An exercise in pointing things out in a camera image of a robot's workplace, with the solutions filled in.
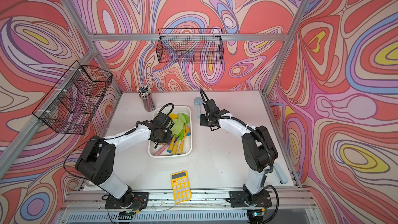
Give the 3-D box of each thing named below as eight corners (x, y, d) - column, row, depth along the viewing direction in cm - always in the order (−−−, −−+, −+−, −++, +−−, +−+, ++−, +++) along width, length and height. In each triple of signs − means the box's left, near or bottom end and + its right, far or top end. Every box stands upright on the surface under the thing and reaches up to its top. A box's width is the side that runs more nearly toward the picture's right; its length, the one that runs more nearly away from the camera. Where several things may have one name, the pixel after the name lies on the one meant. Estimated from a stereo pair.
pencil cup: (143, 111, 110) (135, 94, 96) (146, 103, 115) (138, 85, 102) (154, 111, 110) (148, 94, 96) (156, 103, 115) (151, 85, 102)
